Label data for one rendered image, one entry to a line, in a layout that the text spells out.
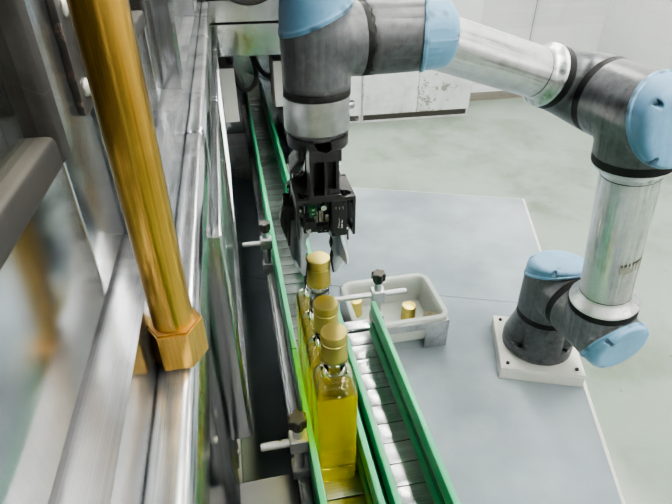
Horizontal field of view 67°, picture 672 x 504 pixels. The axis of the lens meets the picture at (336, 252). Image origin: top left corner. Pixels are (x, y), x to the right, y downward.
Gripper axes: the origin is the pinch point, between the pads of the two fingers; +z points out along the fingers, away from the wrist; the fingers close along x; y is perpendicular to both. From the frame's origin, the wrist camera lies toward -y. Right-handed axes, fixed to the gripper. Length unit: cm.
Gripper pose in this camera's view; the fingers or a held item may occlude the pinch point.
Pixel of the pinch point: (318, 262)
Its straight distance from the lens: 71.7
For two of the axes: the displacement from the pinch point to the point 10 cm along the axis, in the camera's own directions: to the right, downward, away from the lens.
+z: 0.0, 8.3, 5.6
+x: 9.8, -1.1, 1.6
